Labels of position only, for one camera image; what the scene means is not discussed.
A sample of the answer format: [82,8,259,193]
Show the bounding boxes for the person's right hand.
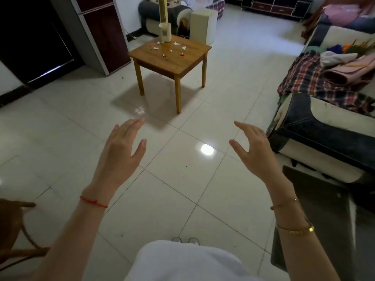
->
[229,120,290,185]

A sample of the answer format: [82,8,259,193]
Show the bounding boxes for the person's left hand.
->
[83,117,147,202]

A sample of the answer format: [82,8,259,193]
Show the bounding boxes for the person's left forearm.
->
[28,191,111,281]

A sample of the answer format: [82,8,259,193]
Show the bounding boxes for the person's right forearm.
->
[265,180,342,281]

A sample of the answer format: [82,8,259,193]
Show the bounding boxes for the dark and white sofa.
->
[265,14,375,185]

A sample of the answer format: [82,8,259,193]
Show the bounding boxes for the plaid blanket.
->
[277,51,375,116]

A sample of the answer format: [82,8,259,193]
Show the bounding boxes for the small wooden table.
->
[129,34,212,114]

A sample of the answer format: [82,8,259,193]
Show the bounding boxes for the gold bangle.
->
[275,219,315,235]

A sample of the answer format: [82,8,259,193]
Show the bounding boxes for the scattered paper scraps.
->
[151,41,188,58]

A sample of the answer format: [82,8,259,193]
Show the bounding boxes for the person's white clothing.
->
[124,240,265,281]

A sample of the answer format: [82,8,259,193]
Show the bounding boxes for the white tower fan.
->
[158,0,172,44]

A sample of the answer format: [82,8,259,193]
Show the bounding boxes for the dark red tall cabinet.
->
[48,0,132,76]

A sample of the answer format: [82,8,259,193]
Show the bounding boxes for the white box cabinet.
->
[190,8,219,46]

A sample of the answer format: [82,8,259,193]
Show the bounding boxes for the white cloth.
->
[319,51,358,68]

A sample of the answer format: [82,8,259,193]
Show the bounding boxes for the pink bag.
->
[322,53,375,86]

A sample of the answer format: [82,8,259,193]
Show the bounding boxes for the grey and white armchair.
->
[138,0,226,38]

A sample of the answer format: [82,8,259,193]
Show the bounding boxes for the black low cabinet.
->
[241,0,314,20]

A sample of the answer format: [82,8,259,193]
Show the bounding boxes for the wooden chair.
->
[0,199,51,271]

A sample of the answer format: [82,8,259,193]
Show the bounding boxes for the colourful feather bundle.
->
[327,37,375,55]

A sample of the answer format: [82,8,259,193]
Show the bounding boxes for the pink pillow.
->
[322,4,364,27]

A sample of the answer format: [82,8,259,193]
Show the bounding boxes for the red string bracelet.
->
[80,196,108,209]

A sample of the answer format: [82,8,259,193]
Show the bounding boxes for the thin gold chain bracelet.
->
[270,198,299,211]

